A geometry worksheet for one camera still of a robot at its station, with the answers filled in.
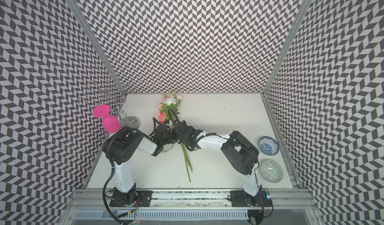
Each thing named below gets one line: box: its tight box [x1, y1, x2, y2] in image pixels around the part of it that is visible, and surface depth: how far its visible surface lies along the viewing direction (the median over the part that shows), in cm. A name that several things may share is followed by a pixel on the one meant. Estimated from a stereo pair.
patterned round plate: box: [259, 159, 284, 184], surface depth 80 cm
